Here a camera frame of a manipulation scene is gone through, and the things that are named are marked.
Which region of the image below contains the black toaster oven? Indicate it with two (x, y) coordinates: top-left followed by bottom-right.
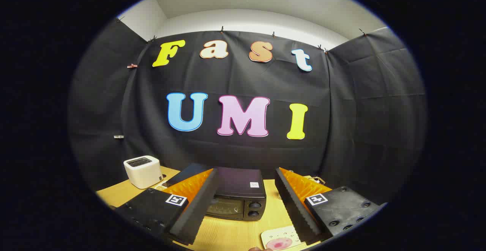
(163, 163), (267, 222)

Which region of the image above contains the cream square plate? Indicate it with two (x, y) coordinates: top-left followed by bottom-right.
(260, 225), (304, 251)

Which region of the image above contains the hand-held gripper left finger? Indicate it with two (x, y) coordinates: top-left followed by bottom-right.
(114, 167), (220, 246)

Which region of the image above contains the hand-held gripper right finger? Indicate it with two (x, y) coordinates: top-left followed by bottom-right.
(274, 167), (388, 246)

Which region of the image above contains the white bread toaster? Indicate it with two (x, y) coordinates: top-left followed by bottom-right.
(123, 155), (164, 189)

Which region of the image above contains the pink ham slice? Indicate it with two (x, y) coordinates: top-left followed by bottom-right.
(267, 237), (293, 251)

